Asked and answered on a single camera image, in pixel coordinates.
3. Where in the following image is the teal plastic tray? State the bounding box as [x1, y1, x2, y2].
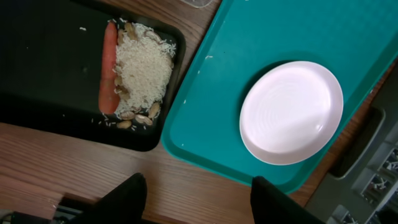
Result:
[161, 0, 397, 194]

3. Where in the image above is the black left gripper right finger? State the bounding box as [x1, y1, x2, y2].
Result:
[250, 176, 323, 224]

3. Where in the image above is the orange carrot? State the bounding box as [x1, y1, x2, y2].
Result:
[98, 22, 120, 114]

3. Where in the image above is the rice and peanut pile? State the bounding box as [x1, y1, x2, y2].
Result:
[102, 19, 176, 131]

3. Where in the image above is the grey dishwasher rack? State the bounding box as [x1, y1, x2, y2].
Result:
[305, 68, 397, 223]

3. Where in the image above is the pink plate with food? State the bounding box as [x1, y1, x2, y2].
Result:
[239, 61, 344, 166]

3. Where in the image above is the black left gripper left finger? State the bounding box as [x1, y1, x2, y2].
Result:
[71, 173, 147, 224]

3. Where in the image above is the clear plastic container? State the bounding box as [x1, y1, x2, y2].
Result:
[181, 0, 213, 9]

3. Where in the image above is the black tray bin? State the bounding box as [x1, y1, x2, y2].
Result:
[1, 0, 186, 152]

